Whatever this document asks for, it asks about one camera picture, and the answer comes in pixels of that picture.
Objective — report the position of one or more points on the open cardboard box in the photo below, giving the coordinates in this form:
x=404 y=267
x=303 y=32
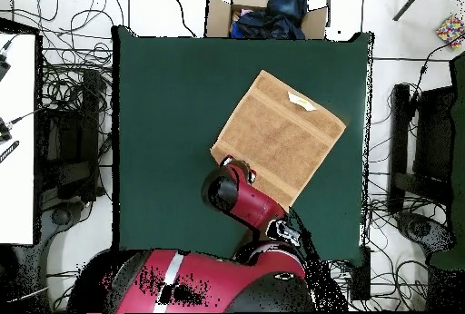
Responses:
x=218 y=16

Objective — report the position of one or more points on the multicoloured speckled item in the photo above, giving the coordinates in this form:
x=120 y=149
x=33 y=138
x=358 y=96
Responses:
x=450 y=31

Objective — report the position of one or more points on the black equipment stand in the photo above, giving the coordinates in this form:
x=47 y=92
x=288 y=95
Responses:
x=69 y=139
x=432 y=129

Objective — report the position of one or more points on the white table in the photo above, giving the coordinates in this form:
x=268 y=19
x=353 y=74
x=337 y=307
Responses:
x=18 y=165

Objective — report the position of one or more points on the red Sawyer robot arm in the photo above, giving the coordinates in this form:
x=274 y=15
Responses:
x=254 y=205

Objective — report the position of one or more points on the dark blue clothing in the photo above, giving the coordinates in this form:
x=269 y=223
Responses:
x=283 y=9

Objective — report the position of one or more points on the tan terry towel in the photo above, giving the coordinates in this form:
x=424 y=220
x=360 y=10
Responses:
x=283 y=136

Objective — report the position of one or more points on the grey metal bar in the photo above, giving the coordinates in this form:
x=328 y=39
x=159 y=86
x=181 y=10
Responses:
x=410 y=1

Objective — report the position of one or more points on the black power strip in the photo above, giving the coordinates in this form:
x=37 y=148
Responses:
x=360 y=274

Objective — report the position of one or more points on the dark green table cloth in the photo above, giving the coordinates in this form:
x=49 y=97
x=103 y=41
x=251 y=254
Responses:
x=174 y=92

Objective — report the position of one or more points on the grey round stand base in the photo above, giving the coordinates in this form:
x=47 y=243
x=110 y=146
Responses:
x=61 y=216
x=421 y=228

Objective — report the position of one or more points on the black slotted strip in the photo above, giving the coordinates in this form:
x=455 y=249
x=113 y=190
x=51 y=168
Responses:
x=9 y=151

